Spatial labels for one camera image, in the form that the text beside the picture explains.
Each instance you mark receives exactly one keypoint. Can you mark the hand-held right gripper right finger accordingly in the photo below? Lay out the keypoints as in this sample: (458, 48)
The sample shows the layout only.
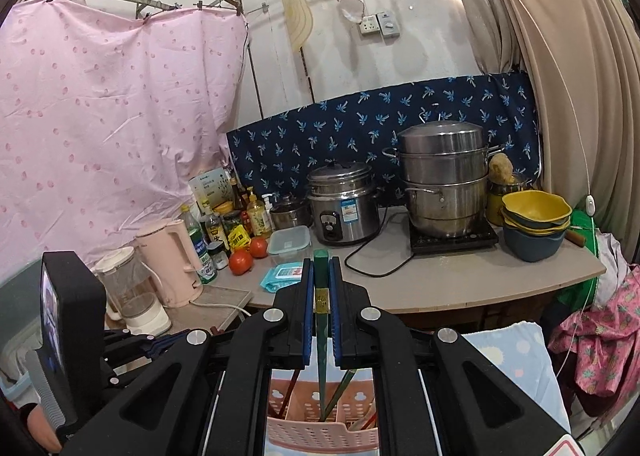
(335, 311)

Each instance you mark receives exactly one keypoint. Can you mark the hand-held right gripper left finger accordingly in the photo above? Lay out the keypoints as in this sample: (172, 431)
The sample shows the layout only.
(306, 311)

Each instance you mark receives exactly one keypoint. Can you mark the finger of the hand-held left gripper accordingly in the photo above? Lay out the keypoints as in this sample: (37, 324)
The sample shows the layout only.
(125, 361)
(145, 338)

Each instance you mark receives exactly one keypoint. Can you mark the green chopstick gold band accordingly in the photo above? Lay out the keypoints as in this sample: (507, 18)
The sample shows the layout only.
(342, 383)
(320, 281)

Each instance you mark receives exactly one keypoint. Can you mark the red chopsticks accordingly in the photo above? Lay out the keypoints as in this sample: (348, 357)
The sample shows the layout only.
(290, 391)

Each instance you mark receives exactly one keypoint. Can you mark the red chopstick dark band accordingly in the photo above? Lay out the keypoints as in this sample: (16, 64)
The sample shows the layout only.
(362, 421)

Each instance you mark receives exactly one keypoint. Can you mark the pink perforated utensil basket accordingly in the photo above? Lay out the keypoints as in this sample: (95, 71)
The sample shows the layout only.
(310, 436)

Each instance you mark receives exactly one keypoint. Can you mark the person's left hand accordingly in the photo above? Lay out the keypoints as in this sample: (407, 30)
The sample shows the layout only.
(40, 428)

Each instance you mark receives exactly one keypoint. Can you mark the blue wet wipes packet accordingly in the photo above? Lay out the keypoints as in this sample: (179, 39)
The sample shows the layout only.
(282, 278)

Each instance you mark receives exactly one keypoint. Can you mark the glass jug white base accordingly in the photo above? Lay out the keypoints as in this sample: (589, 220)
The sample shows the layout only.
(132, 296)

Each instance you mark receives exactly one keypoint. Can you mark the white storage bin grey lid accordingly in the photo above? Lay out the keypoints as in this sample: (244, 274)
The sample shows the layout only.
(20, 306)

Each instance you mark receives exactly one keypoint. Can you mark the clear food container teal lid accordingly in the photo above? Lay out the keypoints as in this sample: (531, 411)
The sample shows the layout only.
(289, 241)

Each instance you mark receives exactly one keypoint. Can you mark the red tomato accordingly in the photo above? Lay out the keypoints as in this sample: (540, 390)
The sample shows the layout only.
(240, 262)
(258, 247)

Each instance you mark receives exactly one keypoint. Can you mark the pink electric kettle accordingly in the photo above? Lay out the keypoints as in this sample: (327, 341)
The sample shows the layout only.
(167, 261)

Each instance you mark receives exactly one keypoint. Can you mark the yellow seasoning packet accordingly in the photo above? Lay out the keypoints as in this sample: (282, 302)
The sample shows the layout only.
(239, 238)

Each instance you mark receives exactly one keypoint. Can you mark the small white jar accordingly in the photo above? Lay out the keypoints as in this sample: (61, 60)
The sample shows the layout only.
(218, 256)

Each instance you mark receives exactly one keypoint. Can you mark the steel rice cooker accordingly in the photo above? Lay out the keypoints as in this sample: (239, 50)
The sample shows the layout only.
(345, 206)

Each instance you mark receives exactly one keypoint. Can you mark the white pump bottle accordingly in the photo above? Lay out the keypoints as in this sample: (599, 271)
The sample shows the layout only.
(270, 211)

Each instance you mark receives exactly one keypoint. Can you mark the clear bottle green label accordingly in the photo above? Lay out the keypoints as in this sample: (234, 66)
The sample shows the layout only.
(197, 246)

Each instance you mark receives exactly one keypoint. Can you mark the yellow oil bottle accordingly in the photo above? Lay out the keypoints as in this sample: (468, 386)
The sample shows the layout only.
(256, 216)

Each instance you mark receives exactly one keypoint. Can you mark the dark glass jar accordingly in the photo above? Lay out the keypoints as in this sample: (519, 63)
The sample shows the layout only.
(232, 222)

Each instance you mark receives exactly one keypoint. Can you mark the black induction cooktop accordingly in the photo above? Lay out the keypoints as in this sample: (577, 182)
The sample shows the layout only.
(455, 242)

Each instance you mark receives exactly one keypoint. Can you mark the white green carton box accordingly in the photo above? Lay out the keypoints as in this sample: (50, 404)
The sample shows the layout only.
(207, 188)

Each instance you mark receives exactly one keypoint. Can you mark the stacked steel steamer pot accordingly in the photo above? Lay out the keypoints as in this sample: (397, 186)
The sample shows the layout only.
(442, 176)

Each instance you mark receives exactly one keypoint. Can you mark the pink spotted curtain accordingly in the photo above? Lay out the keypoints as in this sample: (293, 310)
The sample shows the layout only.
(100, 126)

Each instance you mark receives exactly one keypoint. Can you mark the yellow tin container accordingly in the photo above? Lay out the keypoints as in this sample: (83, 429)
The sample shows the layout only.
(495, 203)

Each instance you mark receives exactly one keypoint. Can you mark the navy floral cloth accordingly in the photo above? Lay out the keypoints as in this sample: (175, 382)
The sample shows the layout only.
(380, 121)

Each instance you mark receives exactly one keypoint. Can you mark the blue bowl yellow rim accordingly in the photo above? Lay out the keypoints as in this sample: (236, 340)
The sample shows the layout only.
(530, 227)

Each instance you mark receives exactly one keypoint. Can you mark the brown loofah sponge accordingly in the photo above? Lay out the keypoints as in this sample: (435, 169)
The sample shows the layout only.
(500, 169)

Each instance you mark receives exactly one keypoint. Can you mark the green cloth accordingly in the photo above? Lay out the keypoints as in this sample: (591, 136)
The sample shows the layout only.
(580, 256)

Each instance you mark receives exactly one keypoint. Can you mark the pink pineapple print cloth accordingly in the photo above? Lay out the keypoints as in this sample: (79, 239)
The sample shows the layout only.
(600, 346)

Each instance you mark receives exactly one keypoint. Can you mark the pale yellow cutting board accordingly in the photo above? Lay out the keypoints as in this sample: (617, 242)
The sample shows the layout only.
(297, 11)

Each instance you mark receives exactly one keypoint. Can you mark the beige curtain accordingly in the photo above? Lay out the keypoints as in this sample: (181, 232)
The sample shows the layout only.
(565, 61)

